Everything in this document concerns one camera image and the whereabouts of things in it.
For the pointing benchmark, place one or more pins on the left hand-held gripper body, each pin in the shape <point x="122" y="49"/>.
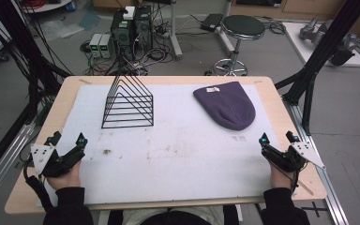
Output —
<point x="43" y="157"/>

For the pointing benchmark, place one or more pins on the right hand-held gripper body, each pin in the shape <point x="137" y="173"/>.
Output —
<point x="300" y="154"/>

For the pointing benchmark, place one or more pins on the purple knit beanie hat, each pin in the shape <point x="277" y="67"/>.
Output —
<point x="228" y="106"/>

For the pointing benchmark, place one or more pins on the person's right hand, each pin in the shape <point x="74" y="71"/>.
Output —
<point x="278" y="179"/>

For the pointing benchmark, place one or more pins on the person's left hand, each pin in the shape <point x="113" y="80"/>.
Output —
<point x="66" y="179"/>

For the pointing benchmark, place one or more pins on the thin wooden strip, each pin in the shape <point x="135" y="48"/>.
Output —
<point x="306" y="188"/>

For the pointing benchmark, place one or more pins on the white floor board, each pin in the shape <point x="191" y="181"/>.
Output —
<point x="300" y="43"/>

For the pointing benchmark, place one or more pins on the white table mat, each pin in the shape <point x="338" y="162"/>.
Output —
<point x="175" y="162"/>

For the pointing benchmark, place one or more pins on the white power supply unit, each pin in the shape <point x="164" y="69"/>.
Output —
<point x="95" y="45"/>
<point x="105" y="46"/>

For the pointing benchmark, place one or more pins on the person's torso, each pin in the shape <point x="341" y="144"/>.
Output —
<point x="175" y="217"/>

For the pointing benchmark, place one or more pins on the black round stool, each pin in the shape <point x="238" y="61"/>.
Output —
<point x="242" y="28"/>

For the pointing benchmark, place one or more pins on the black computer tower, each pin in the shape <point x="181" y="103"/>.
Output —
<point x="122" y="34"/>
<point x="143" y="29"/>

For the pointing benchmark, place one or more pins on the grey metal desk leg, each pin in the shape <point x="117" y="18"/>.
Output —
<point x="175" y="34"/>
<point x="226" y="28"/>

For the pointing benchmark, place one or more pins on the round white table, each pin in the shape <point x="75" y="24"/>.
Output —
<point x="48" y="5"/>

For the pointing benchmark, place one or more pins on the flat black box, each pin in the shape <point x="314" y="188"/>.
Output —
<point x="212" y="22"/>

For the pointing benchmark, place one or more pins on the small white box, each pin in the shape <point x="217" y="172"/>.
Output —
<point x="129" y="12"/>

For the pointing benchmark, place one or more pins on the aluminium rail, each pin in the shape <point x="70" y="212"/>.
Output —
<point x="6" y="156"/>
<point x="331" y="193"/>

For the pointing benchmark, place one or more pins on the black metal frame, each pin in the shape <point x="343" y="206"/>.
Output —
<point x="322" y="53"/>
<point x="12" y="47"/>

